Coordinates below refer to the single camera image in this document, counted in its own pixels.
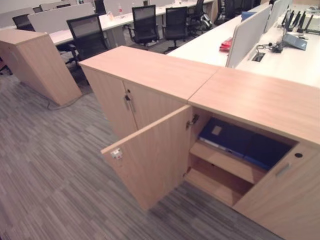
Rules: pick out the open wooden cabinet door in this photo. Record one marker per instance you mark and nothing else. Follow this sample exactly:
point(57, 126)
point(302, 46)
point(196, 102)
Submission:
point(155, 160)

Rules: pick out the white desk divider panel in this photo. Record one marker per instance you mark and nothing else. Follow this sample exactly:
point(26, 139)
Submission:
point(246, 37)

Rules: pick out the grey laptop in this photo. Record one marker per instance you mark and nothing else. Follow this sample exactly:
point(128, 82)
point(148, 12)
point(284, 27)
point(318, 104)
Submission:
point(296, 41)

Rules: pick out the closed wooden office cabinet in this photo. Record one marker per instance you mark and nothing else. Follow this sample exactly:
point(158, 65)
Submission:
point(150, 72)

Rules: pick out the white door latch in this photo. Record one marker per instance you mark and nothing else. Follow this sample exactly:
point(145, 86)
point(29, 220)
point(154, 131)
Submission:
point(116, 154)

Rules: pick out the red packet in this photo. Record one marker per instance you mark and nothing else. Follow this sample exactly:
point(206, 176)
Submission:
point(226, 44)

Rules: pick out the long white office desk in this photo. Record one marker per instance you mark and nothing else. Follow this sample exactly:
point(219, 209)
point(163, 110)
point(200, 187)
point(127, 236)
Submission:
point(125, 22)

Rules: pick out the slanted wooden office cabinet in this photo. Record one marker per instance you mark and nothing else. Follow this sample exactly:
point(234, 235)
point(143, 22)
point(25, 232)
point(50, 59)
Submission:
point(37, 65)

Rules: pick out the dark blue folder with label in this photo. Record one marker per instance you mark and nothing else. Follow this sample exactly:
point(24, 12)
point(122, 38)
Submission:
point(225, 136)

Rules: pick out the keys in cabinet lock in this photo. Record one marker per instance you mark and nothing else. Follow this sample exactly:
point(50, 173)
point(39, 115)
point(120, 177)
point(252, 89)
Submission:
point(127, 98)

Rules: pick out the open wooden office cabinet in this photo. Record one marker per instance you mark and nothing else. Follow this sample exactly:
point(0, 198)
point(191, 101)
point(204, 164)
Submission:
point(252, 100)

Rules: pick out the wooden cabinet shelf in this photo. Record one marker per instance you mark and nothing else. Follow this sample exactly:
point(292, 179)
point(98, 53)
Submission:
point(225, 160)

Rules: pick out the grey desk divider panel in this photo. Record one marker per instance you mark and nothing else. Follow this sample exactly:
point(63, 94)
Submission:
point(60, 17)

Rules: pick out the plain blue folder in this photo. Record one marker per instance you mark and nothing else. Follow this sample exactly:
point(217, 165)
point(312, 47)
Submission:
point(266, 152)

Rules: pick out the metal door hinge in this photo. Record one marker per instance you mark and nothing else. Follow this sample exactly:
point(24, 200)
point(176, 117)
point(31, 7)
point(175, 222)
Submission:
point(192, 121)

